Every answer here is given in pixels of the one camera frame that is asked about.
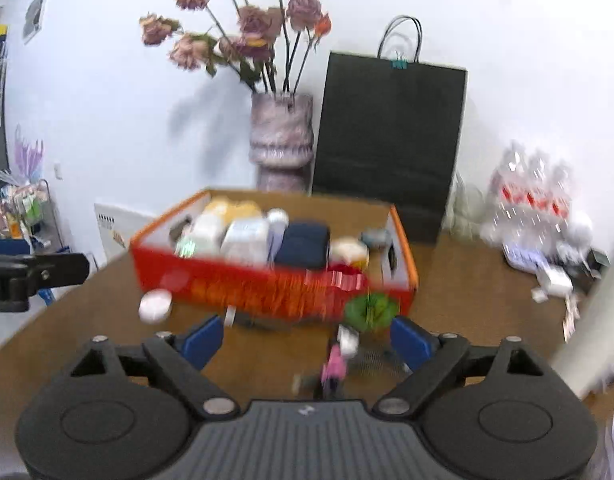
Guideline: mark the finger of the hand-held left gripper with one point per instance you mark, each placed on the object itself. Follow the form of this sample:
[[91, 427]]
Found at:
[[62, 266]]

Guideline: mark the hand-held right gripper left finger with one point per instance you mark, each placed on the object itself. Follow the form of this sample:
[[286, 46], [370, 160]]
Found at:
[[204, 342]]

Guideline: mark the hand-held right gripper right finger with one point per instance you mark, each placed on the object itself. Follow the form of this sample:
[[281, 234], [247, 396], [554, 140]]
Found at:
[[412, 342]]

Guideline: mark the red cardboard box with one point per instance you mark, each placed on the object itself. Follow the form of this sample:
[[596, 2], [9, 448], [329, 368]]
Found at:
[[267, 290]]

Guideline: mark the iridescent white pouch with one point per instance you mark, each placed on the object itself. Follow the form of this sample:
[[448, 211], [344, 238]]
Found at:
[[204, 235]]

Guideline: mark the navy blue zip case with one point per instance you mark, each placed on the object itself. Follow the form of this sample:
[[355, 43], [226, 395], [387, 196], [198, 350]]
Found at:
[[302, 245]]

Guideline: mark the wooden desktop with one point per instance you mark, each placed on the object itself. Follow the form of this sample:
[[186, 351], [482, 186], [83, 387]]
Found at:
[[487, 300]]

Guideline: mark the small white round object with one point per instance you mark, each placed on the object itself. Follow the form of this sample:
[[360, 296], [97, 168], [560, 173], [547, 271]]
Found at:
[[154, 306]]

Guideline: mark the white calendar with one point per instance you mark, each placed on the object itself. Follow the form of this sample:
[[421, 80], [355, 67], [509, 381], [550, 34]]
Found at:
[[114, 230]]

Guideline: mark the clear glass cup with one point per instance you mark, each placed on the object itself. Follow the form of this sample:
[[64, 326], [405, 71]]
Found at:
[[464, 210]]

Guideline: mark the white and purple tray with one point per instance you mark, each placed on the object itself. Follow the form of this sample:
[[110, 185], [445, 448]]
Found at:
[[527, 257]]

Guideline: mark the white power adapter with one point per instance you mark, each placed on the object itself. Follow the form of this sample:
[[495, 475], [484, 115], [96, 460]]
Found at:
[[554, 281]]

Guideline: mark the clear water bottle red label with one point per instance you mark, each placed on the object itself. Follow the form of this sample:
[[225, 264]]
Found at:
[[534, 200], [507, 195], [559, 202]]

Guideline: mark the white thermos bottle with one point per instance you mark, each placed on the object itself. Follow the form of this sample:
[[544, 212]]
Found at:
[[594, 320]]

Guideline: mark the black paper bag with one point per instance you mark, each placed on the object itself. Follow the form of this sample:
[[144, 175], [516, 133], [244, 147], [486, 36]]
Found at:
[[387, 145]]

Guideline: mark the purple ceramic vase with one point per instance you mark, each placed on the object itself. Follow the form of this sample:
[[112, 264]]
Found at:
[[282, 140]]

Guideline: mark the green binder clip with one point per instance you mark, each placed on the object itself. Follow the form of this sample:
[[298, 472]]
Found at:
[[400, 62]]

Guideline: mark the dried pink flowers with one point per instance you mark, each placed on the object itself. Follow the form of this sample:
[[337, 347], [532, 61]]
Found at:
[[252, 22]]

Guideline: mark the white wall socket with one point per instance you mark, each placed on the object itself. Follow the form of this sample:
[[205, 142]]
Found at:
[[58, 171]]

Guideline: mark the wall poster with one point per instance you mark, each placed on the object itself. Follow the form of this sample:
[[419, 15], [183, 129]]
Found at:
[[37, 12]]

